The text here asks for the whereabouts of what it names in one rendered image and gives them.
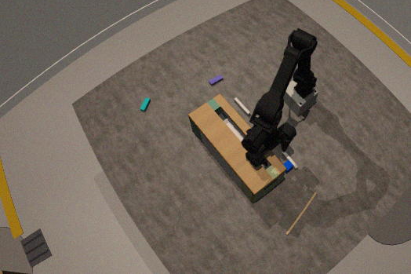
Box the small teal block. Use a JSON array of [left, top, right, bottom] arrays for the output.
[[140, 98, 151, 111]]

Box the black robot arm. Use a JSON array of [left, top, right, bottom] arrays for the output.
[[241, 28, 318, 154]]

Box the purple flat bar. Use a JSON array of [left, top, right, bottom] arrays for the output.
[[209, 75, 224, 86]]

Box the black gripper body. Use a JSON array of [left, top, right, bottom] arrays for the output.
[[246, 122, 296, 167]]

